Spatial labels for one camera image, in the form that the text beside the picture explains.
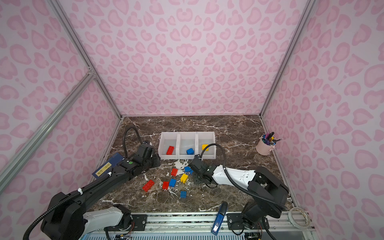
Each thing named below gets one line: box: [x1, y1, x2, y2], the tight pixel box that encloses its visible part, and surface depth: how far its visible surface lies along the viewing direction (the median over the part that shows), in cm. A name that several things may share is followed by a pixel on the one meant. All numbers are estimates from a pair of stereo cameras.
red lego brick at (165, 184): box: [162, 181, 170, 191], surface depth 88 cm
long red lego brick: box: [142, 179, 155, 192], surface depth 87 cm
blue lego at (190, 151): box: [186, 148, 195, 155], surface depth 99 cm
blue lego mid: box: [169, 178, 177, 188], surface depth 87 cm
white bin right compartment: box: [196, 131, 216, 160], surface depth 101 cm
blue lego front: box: [180, 191, 188, 199], surface depth 82 cm
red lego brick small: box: [171, 168, 179, 177], surface depth 92 cm
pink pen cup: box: [256, 131, 284, 156], surface depth 92 cm
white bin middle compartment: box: [178, 131, 197, 160], surface depth 102 cm
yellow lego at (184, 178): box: [180, 173, 188, 184], surface depth 87 cm
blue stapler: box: [211, 201, 229, 236], surface depth 73 cm
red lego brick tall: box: [166, 145, 175, 155], surface depth 100 cm
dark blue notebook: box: [92, 152, 125, 179], surface depth 94 cm
